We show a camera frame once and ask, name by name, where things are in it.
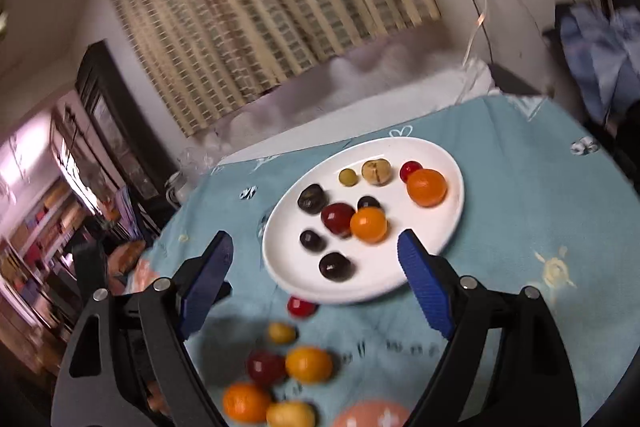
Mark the pale beige peach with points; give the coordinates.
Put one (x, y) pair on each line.
(376, 171)

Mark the small yellow fruit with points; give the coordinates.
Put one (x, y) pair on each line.
(281, 332)

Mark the cluttered bookshelf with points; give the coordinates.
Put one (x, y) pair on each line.
(30, 227)

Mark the large orange mandarin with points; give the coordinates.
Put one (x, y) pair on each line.
(426, 187)

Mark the striped beige curtain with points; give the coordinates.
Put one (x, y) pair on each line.
(260, 7)

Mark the dark framed picture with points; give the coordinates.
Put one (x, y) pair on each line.
(110, 122)

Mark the small green-brown fruit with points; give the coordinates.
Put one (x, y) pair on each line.
(348, 177)

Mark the dark purple plum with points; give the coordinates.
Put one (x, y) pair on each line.
(335, 266)

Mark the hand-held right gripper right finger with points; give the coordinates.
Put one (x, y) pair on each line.
(425, 287)

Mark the round red plum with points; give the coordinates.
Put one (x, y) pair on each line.
(411, 169)

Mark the large red apple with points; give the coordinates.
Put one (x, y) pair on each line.
(337, 218)

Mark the teal printed blanket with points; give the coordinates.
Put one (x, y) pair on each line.
(500, 207)

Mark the white oval plate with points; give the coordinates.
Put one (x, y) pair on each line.
(290, 257)

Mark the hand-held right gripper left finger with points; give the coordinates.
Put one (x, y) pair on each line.
(205, 287)

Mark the pile of blue clothes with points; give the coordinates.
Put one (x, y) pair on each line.
(600, 52)

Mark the small orange tangerine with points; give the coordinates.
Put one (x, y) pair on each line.
(368, 224)

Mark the small red fruit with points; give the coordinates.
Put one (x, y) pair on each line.
(300, 306)

